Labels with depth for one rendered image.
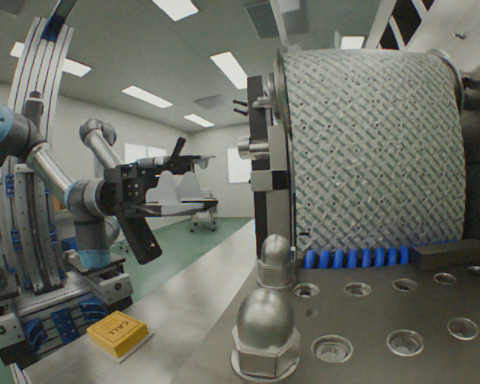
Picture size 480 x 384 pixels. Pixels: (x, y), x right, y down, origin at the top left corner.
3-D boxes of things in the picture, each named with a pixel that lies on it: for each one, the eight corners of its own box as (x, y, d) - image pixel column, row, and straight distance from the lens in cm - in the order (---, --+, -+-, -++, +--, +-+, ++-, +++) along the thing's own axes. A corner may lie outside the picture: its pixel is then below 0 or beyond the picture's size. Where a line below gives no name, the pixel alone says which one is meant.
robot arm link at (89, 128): (79, 107, 103) (142, 186, 76) (94, 113, 111) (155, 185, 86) (65, 128, 107) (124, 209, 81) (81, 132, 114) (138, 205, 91)
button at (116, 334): (120, 321, 41) (116, 309, 39) (149, 334, 36) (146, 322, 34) (90, 340, 38) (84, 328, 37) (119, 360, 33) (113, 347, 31)
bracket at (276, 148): (259, 292, 44) (252, 135, 38) (292, 294, 43) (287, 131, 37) (253, 305, 40) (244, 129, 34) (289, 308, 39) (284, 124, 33)
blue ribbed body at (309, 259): (302, 272, 26) (303, 245, 25) (452, 260, 34) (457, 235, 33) (302, 286, 23) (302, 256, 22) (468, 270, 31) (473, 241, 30)
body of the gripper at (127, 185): (138, 161, 30) (93, 169, 40) (142, 222, 31) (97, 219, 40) (171, 163, 36) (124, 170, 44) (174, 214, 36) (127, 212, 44)
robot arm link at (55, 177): (17, 145, 86) (109, 248, 70) (-2, 139, 78) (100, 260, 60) (37, 118, 83) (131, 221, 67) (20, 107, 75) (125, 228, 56)
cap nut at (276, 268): (261, 271, 22) (260, 228, 20) (297, 273, 21) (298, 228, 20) (252, 289, 19) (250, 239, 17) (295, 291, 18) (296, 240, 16)
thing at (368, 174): (296, 259, 27) (289, 107, 26) (458, 247, 35) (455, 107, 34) (296, 260, 26) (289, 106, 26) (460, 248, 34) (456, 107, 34)
